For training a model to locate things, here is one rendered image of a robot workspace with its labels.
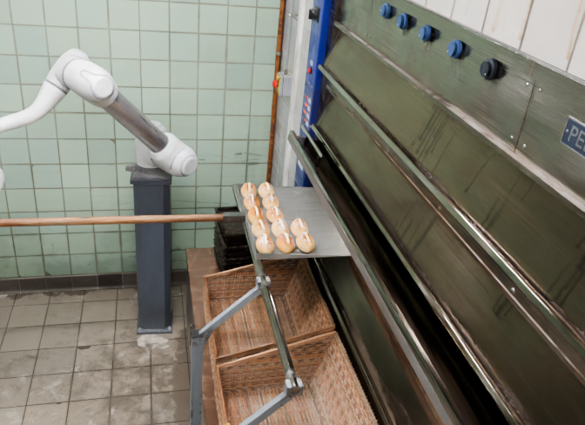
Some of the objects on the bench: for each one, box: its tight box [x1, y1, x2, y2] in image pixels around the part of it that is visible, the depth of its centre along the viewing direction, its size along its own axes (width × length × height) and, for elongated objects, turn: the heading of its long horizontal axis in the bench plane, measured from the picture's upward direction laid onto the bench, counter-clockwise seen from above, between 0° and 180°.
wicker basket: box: [203, 258, 336, 387], centre depth 253 cm, size 49×56×28 cm
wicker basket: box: [214, 331, 380, 425], centre depth 204 cm, size 49×56×28 cm
